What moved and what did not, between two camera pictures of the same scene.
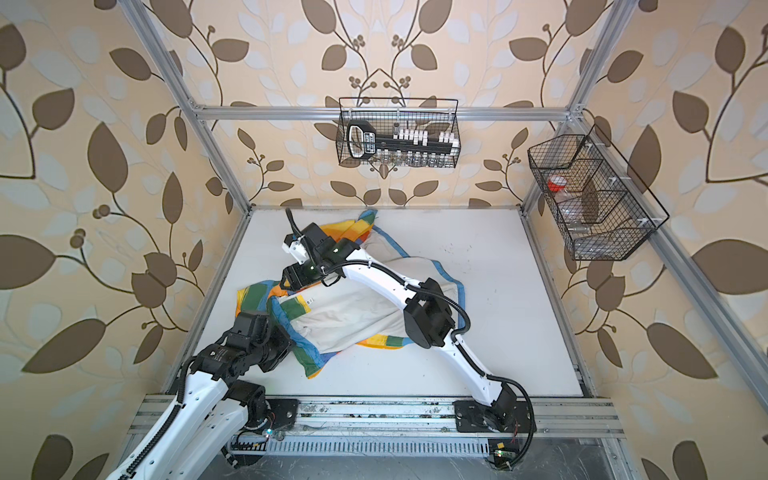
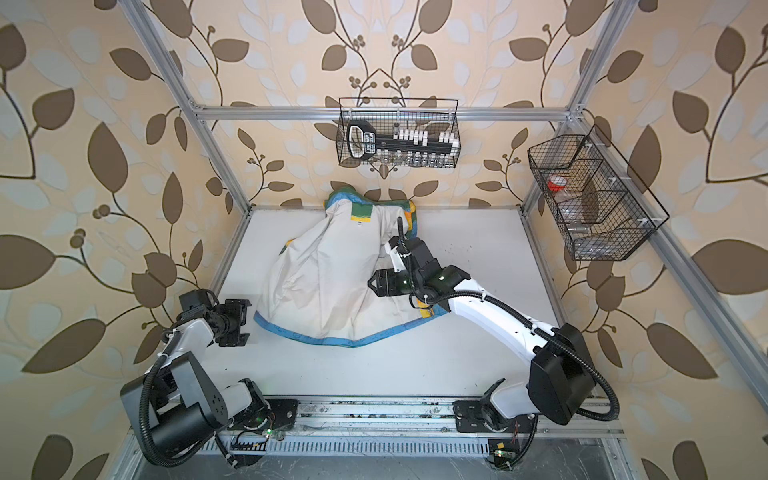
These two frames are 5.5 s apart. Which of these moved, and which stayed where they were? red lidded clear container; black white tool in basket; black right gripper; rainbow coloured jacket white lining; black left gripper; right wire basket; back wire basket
Moved: rainbow coloured jacket white lining; black left gripper; black right gripper
Stayed: right wire basket; back wire basket; red lidded clear container; black white tool in basket
